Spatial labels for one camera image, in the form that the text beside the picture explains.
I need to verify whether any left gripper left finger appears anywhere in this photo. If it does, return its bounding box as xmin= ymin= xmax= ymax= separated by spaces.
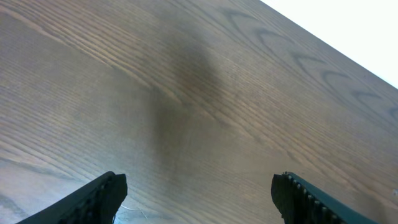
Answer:
xmin=18 ymin=171 xmax=127 ymax=224

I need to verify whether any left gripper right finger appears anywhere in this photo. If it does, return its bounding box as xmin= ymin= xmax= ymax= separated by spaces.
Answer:
xmin=271 ymin=172 xmax=376 ymax=224

